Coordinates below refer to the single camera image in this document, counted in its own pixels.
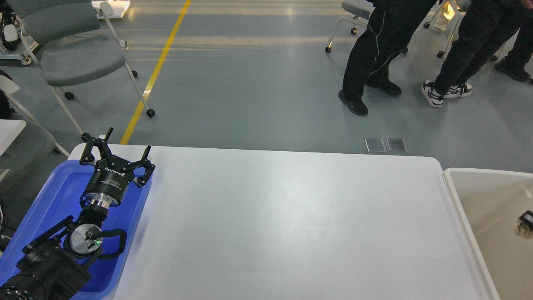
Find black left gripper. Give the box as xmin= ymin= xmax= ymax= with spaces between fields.
xmin=79 ymin=127 xmax=155 ymax=208

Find brown paper ball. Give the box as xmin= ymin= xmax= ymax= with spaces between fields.
xmin=515 ymin=223 xmax=533 ymax=239

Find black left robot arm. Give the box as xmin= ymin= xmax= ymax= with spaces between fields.
xmin=1 ymin=129 xmax=155 ymax=300

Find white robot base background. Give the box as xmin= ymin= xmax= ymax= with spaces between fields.
xmin=0 ymin=0 xmax=40 ymax=66

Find white plastic bin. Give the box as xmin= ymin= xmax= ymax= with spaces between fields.
xmin=443 ymin=168 xmax=533 ymax=300

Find blue plastic tray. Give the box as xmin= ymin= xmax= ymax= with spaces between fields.
xmin=0 ymin=160 xmax=152 ymax=300

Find grey chair at left edge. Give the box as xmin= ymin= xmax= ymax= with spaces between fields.
xmin=0 ymin=70 xmax=69 ymax=192

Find white table at left edge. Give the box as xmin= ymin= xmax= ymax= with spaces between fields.
xmin=0 ymin=119 xmax=26 ymax=156

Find grey rolling chair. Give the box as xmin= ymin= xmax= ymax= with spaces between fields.
xmin=7 ymin=0 xmax=155 ymax=135

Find right floor socket plate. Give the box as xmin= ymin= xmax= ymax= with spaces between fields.
xmin=386 ymin=138 xmax=408 ymax=153

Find floor socket plate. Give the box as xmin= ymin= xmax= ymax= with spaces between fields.
xmin=365 ymin=138 xmax=386 ymax=153
xmin=386 ymin=138 xmax=408 ymax=153

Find left floor socket plate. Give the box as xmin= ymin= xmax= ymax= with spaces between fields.
xmin=365 ymin=138 xmax=386 ymax=153

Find person with white sneakers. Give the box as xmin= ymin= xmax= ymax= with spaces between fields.
xmin=421 ymin=0 xmax=528 ymax=108

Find person in black at right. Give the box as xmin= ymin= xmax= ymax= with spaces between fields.
xmin=493 ymin=21 xmax=533 ymax=83

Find person in striped black trousers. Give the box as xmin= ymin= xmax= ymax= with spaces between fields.
xmin=339 ymin=0 xmax=436 ymax=116

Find white rolling chair background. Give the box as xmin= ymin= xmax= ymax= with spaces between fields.
xmin=325 ymin=0 xmax=374 ymax=53

